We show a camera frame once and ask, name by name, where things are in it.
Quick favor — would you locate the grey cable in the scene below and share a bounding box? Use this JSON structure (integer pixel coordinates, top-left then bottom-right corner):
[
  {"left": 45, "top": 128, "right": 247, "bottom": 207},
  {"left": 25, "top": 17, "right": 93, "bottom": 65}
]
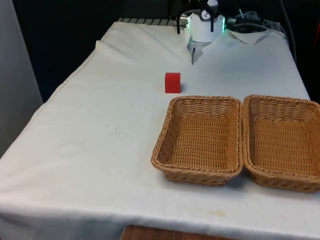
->
[{"left": 279, "top": 0, "right": 298, "bottom": 64}]

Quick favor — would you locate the pale grey cabinet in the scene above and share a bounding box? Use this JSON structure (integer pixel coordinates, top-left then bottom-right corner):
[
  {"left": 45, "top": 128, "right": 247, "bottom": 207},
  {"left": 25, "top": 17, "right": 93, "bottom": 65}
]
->
[{"left": 0, "top": 0, "right": 45, "bottom": 159}]

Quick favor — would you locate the black cable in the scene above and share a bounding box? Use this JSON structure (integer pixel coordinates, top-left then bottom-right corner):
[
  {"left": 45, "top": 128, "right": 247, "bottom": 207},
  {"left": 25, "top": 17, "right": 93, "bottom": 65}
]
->
[{"left": 234, "top": 21, "right": 270, "bottom": 29}]

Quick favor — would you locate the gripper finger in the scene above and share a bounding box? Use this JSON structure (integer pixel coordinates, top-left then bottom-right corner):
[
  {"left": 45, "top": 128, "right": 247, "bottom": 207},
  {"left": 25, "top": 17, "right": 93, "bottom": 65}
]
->
[
  {"left": 175, "top": 10, "right": 182, "bottom": 35},
  {"left": 209, "top": 10, "right": 216, "bottom": 33}
]

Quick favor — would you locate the red cube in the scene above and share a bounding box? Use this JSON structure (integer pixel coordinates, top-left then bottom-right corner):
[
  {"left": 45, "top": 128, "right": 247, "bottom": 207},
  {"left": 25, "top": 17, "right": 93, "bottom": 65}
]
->
[{"left": 164, "top": 72, "right": 182, "bottom": 94}]

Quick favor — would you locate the wicker basket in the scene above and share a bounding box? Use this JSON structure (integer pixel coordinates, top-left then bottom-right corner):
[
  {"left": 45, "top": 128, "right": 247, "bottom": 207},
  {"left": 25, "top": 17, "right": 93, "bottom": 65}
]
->
[
  {"left": 242, "top": 94, "right": 320, "bottom": 194},
  {"left": 150, "top": 95, "right": 244, "bottom": 187}
]

